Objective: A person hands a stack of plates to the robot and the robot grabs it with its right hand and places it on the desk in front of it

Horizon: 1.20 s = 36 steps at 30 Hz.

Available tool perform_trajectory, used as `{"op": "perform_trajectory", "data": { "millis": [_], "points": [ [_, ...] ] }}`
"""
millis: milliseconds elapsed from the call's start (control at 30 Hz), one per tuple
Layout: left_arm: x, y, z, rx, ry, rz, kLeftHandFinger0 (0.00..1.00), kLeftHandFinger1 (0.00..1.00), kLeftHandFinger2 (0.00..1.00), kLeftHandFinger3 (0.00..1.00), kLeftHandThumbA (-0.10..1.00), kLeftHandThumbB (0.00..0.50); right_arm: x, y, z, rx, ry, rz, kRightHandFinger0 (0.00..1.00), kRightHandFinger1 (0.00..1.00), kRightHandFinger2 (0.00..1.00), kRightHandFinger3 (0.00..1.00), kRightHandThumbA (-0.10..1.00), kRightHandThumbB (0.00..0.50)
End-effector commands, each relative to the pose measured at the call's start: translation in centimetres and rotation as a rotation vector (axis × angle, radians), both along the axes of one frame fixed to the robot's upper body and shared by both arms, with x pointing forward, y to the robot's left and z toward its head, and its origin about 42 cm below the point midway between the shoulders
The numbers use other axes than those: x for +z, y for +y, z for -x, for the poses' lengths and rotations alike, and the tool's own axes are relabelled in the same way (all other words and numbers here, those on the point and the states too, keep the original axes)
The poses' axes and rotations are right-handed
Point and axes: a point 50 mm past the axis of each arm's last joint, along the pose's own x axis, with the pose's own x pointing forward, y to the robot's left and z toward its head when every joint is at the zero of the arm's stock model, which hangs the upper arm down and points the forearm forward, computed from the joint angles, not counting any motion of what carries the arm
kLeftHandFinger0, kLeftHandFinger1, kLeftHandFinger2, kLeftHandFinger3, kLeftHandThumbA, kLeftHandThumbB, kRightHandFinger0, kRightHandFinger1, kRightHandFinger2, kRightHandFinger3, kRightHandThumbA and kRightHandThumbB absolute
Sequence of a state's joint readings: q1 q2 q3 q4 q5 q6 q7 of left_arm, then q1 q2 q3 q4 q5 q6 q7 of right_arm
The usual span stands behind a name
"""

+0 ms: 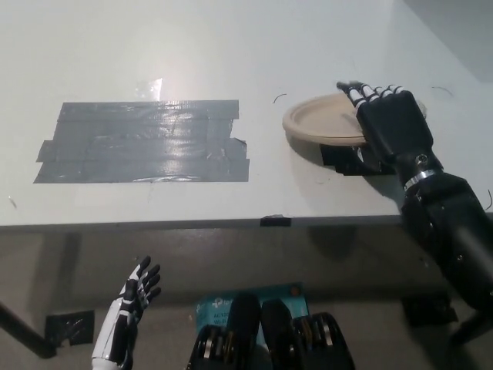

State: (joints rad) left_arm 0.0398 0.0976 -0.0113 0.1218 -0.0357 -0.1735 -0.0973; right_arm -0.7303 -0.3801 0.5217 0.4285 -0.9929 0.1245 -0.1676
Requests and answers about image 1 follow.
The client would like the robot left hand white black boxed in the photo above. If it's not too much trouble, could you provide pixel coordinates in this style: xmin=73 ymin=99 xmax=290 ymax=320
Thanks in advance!
xmin=90 ymin=255 xmax=163 ymax=364

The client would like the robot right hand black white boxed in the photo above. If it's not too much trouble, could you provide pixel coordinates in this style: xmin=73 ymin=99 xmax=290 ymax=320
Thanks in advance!
xmin=336 ymin=79 xmax=443 ymax=187

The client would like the beige paper plate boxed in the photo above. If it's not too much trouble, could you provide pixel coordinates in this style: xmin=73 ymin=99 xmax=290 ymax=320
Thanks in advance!
xmin=282 ymin=91 xmax=367 ymax=142
xmin=285 ymin=129 xmax=370 ymax=147

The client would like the black metal table leg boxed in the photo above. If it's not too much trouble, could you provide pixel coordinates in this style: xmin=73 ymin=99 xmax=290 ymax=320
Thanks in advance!
xmin=0 ymin=300 xmax=59 ymax=358

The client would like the teal cardboard box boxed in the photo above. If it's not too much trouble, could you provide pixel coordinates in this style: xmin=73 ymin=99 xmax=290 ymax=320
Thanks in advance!
xmin=193 ymin=282 xmax=310 ymax=342

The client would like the small black tape strip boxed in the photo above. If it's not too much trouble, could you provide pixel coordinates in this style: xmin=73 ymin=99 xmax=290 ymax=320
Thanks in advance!
xmin=260 ymin=214 xmax=292 ymax=227

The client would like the clear tape piece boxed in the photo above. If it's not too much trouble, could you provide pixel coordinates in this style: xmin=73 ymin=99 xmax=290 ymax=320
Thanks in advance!
xmin=135 ymin=77 xmax=164 ymax=102

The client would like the grey duct tape patch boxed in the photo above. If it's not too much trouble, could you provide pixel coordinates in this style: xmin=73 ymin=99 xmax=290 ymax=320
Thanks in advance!
xmin=33 ymin=99 xmax=251 ymax=185

